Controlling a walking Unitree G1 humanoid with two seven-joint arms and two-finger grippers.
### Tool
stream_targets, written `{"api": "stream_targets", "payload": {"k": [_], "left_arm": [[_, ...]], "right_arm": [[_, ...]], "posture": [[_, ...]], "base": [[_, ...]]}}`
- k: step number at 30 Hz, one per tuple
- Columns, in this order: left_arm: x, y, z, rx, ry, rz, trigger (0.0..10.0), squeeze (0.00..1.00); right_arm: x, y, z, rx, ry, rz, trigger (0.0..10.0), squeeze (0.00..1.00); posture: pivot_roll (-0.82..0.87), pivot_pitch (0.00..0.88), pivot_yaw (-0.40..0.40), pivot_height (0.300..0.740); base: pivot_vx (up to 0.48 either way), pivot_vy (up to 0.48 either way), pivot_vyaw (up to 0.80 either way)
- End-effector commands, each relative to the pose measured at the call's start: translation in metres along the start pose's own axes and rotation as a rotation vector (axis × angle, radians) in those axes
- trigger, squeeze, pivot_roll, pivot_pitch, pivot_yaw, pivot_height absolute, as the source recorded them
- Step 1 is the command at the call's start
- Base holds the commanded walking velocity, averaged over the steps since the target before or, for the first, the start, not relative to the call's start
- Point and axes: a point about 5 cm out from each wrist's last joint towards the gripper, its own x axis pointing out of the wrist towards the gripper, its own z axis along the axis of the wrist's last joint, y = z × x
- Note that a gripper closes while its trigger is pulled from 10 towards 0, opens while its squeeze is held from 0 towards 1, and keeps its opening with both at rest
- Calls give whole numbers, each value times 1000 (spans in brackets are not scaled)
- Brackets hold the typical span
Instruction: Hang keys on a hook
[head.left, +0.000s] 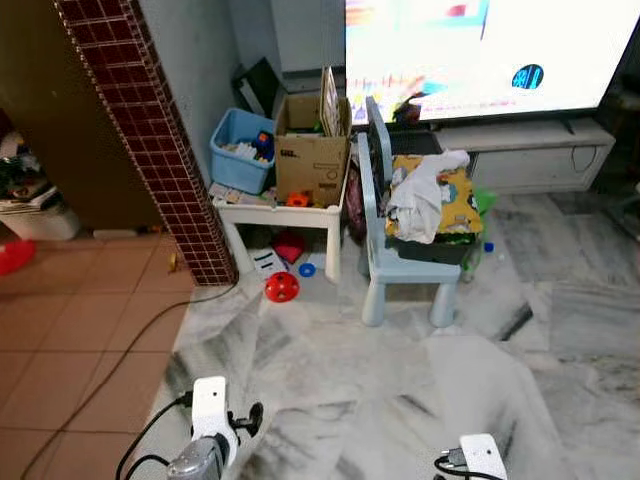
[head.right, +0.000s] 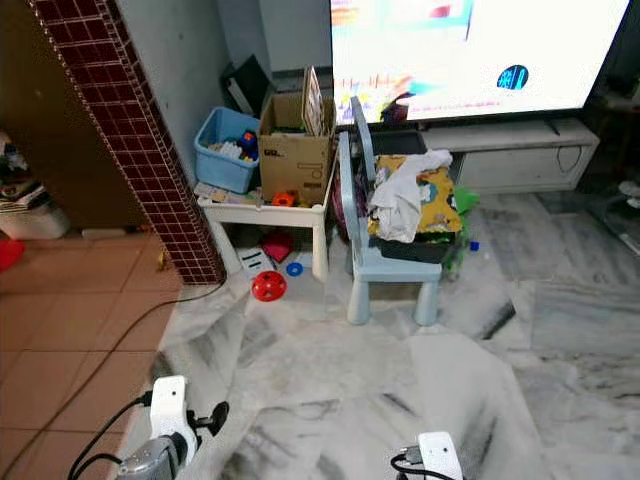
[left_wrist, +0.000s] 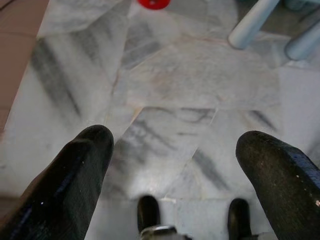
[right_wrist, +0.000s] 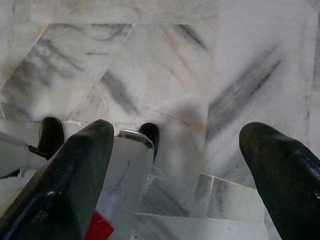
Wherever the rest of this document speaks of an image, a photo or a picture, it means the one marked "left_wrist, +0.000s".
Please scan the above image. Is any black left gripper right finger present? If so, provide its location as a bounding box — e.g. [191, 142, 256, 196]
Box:
[235, 130, 320, 240]

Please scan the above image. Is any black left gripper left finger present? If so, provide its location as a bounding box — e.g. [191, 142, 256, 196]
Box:
[0, 124, 115, 240]

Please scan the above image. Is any pale table leg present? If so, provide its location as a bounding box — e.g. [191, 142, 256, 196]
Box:
[227, 0, 275, 50]
[286, 21, 320, 61]

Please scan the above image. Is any red round disc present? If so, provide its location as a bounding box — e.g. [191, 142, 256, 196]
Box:
[136, 0, 172, 12]

